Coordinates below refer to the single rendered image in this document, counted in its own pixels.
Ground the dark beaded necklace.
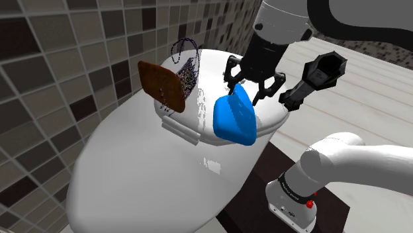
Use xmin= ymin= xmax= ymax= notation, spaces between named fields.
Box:
xmin=159 ymin=37 xmax=201 ymax=113

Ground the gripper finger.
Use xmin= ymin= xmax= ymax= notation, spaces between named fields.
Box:
xmin=223 ymin=55 xmax=245 ymax=95
xmin=252 ymin=71 xmax=287 ymax=107

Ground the black hexagonal flashlight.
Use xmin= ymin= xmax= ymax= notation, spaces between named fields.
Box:
xmin=278 ymin=50 xmax=349 ymax=113

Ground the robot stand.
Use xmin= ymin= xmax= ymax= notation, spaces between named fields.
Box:
xmin=215 ymin=141 xmax=351 ymax=233

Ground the white toilet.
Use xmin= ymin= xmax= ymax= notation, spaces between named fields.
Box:
xmin=65 ymin=48 xmax=290 ymax=233

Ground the blue rounded soap bar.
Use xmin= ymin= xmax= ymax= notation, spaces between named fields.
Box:
xmin=212 ymin=83 xmax=258 ymax=147

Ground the brown flat oval pad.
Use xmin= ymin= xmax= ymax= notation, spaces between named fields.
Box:
xmin=137 ymin=60 xmax=187 ymax=114

